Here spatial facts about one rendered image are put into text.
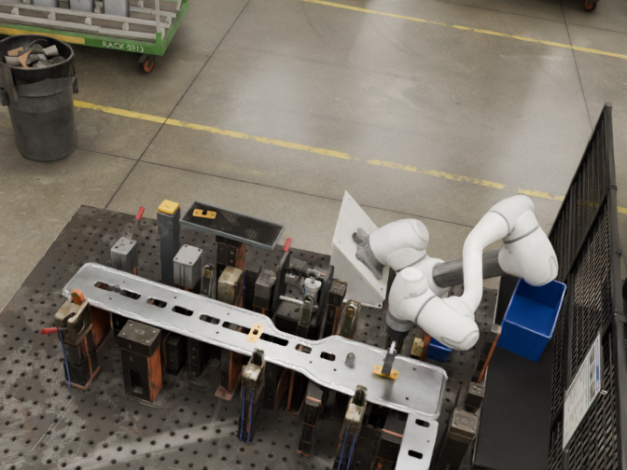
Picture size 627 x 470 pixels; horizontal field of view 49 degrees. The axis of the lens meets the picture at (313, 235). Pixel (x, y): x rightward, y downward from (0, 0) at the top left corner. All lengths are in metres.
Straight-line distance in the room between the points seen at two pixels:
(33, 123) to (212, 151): 1.20
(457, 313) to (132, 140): 3.58
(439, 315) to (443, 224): 2.72
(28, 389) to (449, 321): 1.54
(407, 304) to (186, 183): 2.93
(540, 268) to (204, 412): 1.28
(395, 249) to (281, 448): 0.92
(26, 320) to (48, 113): 2.12
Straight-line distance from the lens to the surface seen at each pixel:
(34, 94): 4.71
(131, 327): 2.42
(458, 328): 2.01
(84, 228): 3.33
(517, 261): 2.48
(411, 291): 2.04
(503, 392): 2.43
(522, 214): 2.44
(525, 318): 2.69
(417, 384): 2.39
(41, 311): 2.99
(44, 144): 4.95
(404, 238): 2.84
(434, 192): 4.98
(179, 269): 2.55
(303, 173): 4.92
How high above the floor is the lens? 2.82
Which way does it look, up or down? 40 degrees down
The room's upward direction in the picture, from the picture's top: 8 degrees clockwise
